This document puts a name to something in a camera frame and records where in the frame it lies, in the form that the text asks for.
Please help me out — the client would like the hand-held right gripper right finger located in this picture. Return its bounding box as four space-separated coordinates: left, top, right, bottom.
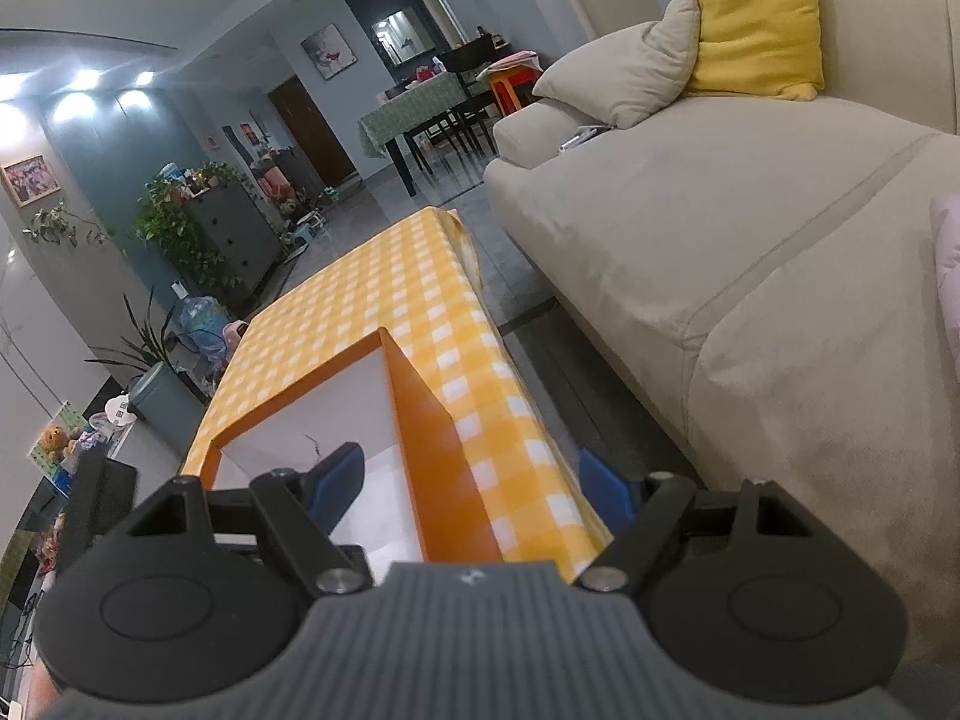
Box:
577 450 815 593

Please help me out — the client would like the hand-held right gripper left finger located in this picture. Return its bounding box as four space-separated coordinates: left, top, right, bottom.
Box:
129 444 374 595

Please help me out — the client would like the orange cardboard box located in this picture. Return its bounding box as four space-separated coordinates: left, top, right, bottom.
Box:
201 326 505 565

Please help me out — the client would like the grey low cabinet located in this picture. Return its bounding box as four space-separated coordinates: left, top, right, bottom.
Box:
97 416 192 500

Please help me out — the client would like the yellow checkered tablecloth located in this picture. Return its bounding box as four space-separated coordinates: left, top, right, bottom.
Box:
180 206 612 586

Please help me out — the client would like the blue water bottle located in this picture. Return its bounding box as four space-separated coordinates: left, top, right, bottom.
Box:
180 296 229 361

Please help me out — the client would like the long-leaf potted plant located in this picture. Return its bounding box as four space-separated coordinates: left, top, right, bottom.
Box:
86 286 203 385

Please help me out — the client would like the small white stool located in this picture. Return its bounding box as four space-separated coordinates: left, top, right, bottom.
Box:
289 214 328 250

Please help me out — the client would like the grey drawer cabinet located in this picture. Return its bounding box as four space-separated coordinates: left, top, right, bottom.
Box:
184 180 284 295

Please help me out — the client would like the plush bear picture card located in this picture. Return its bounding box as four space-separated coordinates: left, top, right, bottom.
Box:
28 401 89 478

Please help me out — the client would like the trailing green plant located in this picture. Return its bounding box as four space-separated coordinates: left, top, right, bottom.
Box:
133 169 242 290

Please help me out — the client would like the beige sofa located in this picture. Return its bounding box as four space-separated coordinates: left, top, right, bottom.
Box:
484 0 960 661

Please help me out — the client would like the brown door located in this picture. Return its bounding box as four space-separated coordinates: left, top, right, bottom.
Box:
268 76 357 185

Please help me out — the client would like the white remote control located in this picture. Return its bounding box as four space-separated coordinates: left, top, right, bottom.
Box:
556 125 612 153

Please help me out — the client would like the hanging vine plant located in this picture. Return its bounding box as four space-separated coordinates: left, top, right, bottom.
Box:
21 201 113 250

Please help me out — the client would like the dining table with green cloth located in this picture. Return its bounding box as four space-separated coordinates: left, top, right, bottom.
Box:
357 73 488 196

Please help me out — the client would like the red plastic stool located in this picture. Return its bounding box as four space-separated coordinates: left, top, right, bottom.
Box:
486 66 542 117

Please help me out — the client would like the beige pillow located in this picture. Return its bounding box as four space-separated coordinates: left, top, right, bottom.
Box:
532 0 702 128

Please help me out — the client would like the framed photo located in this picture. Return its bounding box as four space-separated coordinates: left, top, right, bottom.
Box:
0 154 61 207

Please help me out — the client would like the black dining chair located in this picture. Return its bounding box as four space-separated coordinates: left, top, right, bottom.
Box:
433 40 497 158

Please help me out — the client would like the yellow pillow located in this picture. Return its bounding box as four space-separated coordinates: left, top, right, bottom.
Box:
673 0 824 102

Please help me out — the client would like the wall picture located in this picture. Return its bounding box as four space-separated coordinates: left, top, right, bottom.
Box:
301 24 353 81

